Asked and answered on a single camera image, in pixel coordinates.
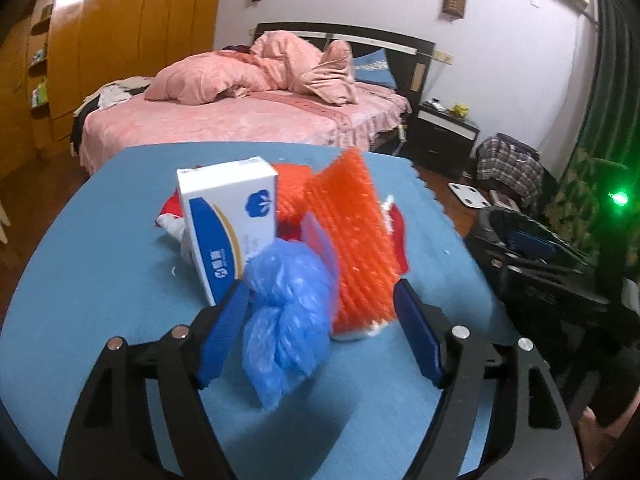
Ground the pile of clothes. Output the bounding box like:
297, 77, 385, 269
74, 77, 157, 112

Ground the white bathroom scale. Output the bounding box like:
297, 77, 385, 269
447, 182, 490, 209

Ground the bed with pink sheet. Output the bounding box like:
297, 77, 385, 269
79, 79, 414, 177

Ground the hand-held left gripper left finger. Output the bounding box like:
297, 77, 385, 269
57, 281, 249, 480

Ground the white plastic piece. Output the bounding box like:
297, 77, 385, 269
331, 319, 397, 344

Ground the blue tablecloth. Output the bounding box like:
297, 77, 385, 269
0, 142, 526, 480

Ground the pink duvet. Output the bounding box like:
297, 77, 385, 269
144, 31, 359, 107

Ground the blue pillow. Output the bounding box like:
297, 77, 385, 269
352, 50, 397, 89

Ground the wooden wardrobe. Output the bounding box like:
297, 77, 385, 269
0, 0, 227, 178

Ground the dark wooden headboard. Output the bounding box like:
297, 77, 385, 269
254, 22, 437, 107

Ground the black trash bin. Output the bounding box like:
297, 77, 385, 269
464, 206, 628, 346

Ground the plaid bag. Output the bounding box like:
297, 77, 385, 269
474, 134, 545, 202

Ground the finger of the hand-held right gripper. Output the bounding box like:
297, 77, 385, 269
507, 229, 561, 262
487, 255, 556, 288

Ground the person's leg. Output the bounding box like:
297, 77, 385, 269
582, 404, 628, 443

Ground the white and blue carton box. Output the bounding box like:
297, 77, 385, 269
176, 156, 280, 307

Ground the pink white small item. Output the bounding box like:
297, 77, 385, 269
300, 211, 342, 276

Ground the dark patterned curtain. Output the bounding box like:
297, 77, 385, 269
545, 0, 640, 271

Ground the blue plastic bag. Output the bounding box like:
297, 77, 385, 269
241, 238, 338, 411

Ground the black nightstand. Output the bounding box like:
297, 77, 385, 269
406, 101, 482, 180

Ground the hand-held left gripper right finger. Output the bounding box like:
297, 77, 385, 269
394, 278, 585, 480

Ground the orange foam net sleeve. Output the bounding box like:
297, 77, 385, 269
272, 147, 401, 336

